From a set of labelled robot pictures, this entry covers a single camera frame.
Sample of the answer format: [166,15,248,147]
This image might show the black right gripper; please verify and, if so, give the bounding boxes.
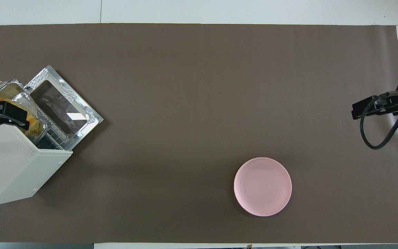
[352,93,398,120]

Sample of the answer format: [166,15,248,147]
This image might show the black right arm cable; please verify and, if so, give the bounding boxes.
[360,97,398,150]

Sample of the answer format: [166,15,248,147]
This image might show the golden bread loaf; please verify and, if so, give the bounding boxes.
[0,85,42,137]

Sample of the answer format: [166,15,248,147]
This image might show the chrome glass oven door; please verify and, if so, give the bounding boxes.
[23,65,104,151]

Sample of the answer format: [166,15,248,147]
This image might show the pink round plate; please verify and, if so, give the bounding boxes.
[234,157,293,217]

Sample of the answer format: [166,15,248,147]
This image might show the metal oven wire rack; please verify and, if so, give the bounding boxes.
[37,104,70,150]

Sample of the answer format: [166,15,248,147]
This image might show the aluminium foil tray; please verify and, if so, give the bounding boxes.
[0,79,53,147]

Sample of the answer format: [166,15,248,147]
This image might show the brown table mat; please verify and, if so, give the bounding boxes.
[0,24,398,244]

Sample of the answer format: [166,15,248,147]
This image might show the white toaster oven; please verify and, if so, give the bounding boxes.
[0,74,73,207]

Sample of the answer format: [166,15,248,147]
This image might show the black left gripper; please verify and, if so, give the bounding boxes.
[0,100,30,134]

